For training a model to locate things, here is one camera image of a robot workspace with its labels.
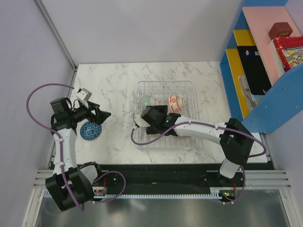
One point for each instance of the dark red box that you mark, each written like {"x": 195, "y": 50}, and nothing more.
{"x": 280, "y": 29}

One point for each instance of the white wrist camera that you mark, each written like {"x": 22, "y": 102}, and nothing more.
{"x": 83, "y": 95}
{"x": 140, "y": 122}

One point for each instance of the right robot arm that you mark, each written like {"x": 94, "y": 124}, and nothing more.
{"x": 235, "y": 140}

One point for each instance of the yellow black panel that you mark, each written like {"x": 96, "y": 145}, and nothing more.
{"x": 240, "y": 37}

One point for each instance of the pink board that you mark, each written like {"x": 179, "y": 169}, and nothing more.
{"x": 260, "y": 20}

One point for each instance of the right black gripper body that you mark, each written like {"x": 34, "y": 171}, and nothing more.
{"x": 152, "y": 130}

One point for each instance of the white cable duct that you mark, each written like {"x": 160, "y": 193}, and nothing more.
{"x": 100, "y": 193}

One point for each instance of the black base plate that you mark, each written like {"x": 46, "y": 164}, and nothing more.
{"x": 167, "y": 178}

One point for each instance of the blue triangle patterned bowl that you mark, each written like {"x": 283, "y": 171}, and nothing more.
{"x": 90, "y": 131}

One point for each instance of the blue shelf unit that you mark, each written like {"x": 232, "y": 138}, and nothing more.
{"x": 285, "y": 98}

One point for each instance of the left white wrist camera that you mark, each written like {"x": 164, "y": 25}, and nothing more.
{"x": 83, "y": 95}

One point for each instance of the orange patterned bowl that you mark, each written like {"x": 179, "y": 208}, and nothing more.
{"x": 176, "y": 103}

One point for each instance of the clear wire dish rack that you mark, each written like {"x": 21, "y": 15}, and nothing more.
{"x": 162, "y": 90}

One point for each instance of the leaf patterned bowl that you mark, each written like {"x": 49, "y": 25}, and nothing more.
{"x": 183, "y": 137}

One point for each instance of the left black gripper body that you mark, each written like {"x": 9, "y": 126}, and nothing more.
{"x": 94, "y": 117}

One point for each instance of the red game box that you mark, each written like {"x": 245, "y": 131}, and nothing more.
{"x": 289, "y": 50}

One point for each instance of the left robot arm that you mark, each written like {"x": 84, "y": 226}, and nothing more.
{"x": 70, "y": 185}

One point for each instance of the green glass bowl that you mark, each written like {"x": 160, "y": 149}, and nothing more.
{"x": 148, "y": 100}

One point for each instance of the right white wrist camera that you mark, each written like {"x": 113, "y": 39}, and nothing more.
{"x": 140, "y": 122}

